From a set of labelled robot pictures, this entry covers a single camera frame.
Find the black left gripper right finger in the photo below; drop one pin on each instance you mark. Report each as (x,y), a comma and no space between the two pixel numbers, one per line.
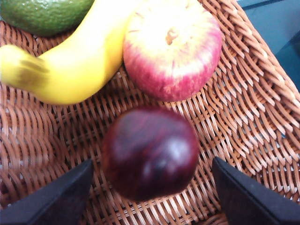
(253,201)

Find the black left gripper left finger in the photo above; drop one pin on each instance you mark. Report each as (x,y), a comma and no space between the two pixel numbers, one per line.
(58,204)

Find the brown wicker basket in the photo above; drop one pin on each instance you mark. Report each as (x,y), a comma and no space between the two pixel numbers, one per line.
(246,105)

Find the dark purple plum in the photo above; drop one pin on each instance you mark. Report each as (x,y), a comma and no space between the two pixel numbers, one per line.
(150,154)

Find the red apple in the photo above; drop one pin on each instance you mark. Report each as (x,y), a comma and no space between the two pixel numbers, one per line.
(173,54)

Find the yellow banana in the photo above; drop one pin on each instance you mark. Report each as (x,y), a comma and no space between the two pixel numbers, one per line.
(82,65)

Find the green avocado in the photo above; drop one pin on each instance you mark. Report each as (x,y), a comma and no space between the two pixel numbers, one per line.
(44,14)

